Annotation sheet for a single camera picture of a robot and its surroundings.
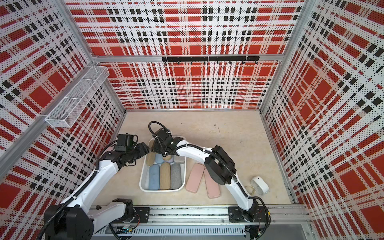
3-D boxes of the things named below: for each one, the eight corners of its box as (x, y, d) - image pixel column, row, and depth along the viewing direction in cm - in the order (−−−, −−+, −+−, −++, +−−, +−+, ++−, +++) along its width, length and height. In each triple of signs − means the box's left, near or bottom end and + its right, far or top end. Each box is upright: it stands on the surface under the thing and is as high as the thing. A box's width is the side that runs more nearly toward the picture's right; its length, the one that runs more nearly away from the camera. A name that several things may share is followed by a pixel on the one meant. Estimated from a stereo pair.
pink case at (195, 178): (185, 190, 83) (184, 188, 81) (194, 164, 94) (194, 161, 91) (196, 194, 82) (196, 192, 79) (204, 167, 92) (205, 164, 89)
